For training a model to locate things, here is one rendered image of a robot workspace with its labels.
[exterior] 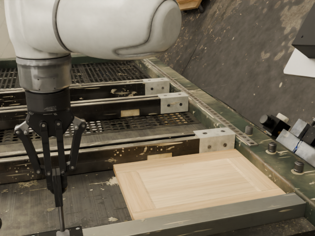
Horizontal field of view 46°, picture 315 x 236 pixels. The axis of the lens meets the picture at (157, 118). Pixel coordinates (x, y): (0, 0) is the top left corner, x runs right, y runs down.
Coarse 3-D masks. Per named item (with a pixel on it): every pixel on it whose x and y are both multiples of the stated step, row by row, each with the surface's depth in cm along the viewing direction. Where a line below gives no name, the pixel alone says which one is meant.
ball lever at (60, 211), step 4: (64, 188) 75; (52, 192) 75; (60, 208) 76; (60, 212) 76; (60, 216) 76; (60, 220) 76; (60, 224) 76; (64, 224) 77; (60, 228) 76; (64, 228) 76; (56, 232) 76; (60, 232) 76; (64, 232) 76; (68, 232) 76
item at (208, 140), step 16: (224, 128) 125; (80, 144) 113; (96, 144) 113; (112, 144) 114; (128, 144) 113; (144, 144) 113; (160, 144) 115; (176, 144) 116; (192, 144) 118; (208, 144) 120; (224, 144) 121; (0, 160) 103; (16, 160) 104; (80, 160) 109; (96, 160) 110; (112, 160) 112; (128, 160) 113; (144, 160) 115; (0, 176) 104; (16, 176) 105; (32, 176) 106
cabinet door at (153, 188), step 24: (120, 168) 110; (144, 168) 110; (168, 168) 111; (192, 168) 111; (216, 168) 111; (240, 168) 110; (144, 192) 98; (168, 192) 98; (192, 192) 98; (216, 192) 98; (240, 192) 98; (264, 192) 98; (144, 216) 88
